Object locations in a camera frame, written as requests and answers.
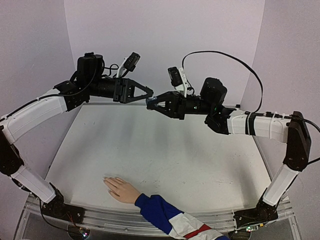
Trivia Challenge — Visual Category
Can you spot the black right camera cable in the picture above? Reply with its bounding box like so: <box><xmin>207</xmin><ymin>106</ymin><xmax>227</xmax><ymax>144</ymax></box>
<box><xmin>181</xmin><ymin>50</ymin><xmax>320</xmax><ymax>133</ymax></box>

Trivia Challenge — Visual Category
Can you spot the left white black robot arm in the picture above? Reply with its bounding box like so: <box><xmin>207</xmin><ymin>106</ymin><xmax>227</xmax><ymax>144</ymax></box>
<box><xmin>0</xmin><ymin>52</ymin><xmax>153</xmax><ymax>224</ymax></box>

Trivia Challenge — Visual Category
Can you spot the mannequin hand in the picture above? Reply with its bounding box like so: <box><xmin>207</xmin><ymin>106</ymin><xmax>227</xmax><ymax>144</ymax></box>
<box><xmin>103</xmin><ymin>177</ymin><xmax>141</xmax><ymax>205</ymax></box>

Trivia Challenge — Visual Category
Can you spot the blue nail polish bottle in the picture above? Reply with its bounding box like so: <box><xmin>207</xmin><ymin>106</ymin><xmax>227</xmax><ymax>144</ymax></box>
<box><xmin>145</xmin><ymin>97</ymin><xmax>157</xmax><ymax>106</ymax></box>

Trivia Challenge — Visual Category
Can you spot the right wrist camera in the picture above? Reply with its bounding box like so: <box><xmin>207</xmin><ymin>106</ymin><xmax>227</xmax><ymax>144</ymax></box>
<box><xmin>167</xmin><ymin>66</ymin><xmax>191</xmax><ymax>97</ymax></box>

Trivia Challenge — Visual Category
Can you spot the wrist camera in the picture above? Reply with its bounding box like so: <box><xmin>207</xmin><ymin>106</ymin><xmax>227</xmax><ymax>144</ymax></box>
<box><xmin>167</xmin><ymin>66</ymin><xmax>191</xmax><ymax>97</ymax></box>
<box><xmin>115</xmin><ymin>52</ymin><xmax>141</xmax><ymax>78</ymax></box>

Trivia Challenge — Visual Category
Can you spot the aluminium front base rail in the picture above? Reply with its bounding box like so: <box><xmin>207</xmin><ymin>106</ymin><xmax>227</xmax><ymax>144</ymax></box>
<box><xmin>14</xmin><ymin>194</ymin><xmax>301</xmax><ymax>240</ymax></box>

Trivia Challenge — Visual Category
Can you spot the blue white red sleeve forearm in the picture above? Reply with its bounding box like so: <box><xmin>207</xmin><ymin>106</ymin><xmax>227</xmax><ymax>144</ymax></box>
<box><xmin>134</xmin><ymin>193</ymin><xmax>229</xmax><ymax>240</ymax></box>

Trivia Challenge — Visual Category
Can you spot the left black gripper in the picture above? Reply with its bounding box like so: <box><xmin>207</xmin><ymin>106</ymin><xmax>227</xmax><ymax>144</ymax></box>
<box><xmin>88</xmin><ymin>76</ymin><xmax>156</xmax><ymax>103</ymax></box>

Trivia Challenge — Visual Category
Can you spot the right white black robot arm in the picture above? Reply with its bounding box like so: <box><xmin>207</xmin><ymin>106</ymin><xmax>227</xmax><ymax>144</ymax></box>
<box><xmin>146</xmin><ymin>77</ymin><xmax>312</xmax><ymax>230</ymax></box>

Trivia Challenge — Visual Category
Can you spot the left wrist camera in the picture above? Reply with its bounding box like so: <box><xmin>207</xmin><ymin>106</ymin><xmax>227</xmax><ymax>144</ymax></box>
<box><xmin>115</xmin><ymin>52</ymin><xmax>141</xmax><ymax>78</ymax></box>

